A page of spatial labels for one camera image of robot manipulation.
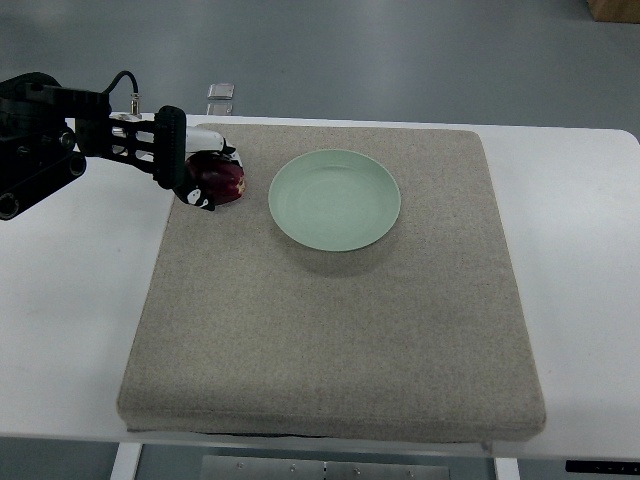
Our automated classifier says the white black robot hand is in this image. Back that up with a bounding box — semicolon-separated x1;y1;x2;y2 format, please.
173;127;243;211

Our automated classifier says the dark red apple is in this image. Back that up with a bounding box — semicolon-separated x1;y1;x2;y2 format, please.
186;152;246;209

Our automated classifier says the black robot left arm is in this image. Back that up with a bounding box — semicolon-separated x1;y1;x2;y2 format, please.
1;70;188;221

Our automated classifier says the metal floor socket plate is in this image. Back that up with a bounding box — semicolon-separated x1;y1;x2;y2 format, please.
207;83;235;101

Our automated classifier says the light green plate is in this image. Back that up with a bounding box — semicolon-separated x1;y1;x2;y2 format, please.
268;149;401;252

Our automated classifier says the beige fabric cushion mat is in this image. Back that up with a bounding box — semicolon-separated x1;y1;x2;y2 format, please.
117;125;546;443

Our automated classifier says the grey metal table crossbar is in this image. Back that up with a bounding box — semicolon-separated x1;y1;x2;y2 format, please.
200;455;451;480

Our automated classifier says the white table leg left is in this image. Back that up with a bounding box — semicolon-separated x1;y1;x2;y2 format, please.
109;443;143;480

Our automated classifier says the white table leg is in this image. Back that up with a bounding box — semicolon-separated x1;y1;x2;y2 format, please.
494;458;521;480
109;443;143;480

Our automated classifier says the cardboard box corner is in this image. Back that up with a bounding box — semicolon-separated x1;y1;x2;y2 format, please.
587;0;640;24

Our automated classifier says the white table leg right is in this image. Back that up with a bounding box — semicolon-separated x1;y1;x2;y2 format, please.
494;458;521;480

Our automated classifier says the black table control panel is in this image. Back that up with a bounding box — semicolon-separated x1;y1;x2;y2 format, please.
565;460;640;476

